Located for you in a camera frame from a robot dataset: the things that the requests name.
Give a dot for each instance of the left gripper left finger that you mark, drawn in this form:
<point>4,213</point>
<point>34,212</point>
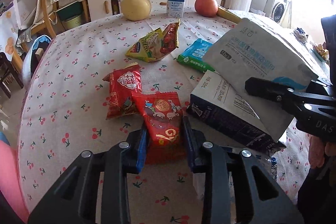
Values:
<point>73,196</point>

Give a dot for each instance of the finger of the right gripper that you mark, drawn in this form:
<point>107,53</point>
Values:
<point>287,97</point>

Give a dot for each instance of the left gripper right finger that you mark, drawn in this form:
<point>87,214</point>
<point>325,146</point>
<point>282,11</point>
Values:
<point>236,184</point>

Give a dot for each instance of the grey white wipes packet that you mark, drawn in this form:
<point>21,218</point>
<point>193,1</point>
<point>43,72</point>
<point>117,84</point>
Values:
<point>250,50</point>

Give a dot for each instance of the red snack packet with figures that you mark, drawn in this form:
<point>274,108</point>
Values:
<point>162,114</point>

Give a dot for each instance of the pink plastic trash bucket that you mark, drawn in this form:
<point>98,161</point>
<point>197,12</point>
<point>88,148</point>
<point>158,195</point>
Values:
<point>10,187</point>

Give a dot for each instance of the green trash bin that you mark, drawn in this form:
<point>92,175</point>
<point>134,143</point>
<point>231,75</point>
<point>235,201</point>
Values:
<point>72,22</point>

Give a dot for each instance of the person right hand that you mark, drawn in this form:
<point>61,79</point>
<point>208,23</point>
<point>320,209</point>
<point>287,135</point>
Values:
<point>317,150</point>

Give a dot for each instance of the dark blue white milk carton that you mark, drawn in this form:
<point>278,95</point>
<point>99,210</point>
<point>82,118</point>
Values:
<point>217,104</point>

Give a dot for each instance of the cherry print tablecloth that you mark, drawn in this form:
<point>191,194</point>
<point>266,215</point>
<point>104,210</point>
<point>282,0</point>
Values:
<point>66,106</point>

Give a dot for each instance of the white washing machine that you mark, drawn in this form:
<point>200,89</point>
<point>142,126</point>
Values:
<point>279,10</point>

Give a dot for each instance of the green blue wet wipes pack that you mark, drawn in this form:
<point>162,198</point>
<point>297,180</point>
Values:
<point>193,56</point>

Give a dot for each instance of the yellow banana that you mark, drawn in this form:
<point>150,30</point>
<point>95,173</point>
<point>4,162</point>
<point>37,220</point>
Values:
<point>225,14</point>

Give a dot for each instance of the red apple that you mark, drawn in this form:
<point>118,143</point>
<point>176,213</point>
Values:
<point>207,8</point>

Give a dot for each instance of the yellow green noodle packet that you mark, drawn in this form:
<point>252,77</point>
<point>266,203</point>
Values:
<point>156,45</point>

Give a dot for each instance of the white tv cabinet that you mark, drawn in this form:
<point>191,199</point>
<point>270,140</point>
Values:
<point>164,1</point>

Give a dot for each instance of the wooden chair with cushion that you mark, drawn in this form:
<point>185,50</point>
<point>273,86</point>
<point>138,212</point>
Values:
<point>39,3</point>

